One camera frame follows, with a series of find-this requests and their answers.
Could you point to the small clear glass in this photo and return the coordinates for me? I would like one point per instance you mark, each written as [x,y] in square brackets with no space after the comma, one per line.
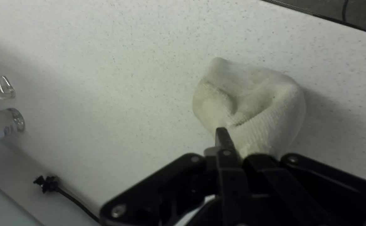
[6,90]

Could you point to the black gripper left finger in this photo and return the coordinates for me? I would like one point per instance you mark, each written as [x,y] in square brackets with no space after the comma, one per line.
[214,181]

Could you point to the cream white table cloth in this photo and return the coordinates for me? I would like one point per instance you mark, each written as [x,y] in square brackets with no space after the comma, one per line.
[262,110]

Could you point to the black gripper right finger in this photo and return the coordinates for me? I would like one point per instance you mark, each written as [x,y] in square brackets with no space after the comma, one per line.
[308,193]

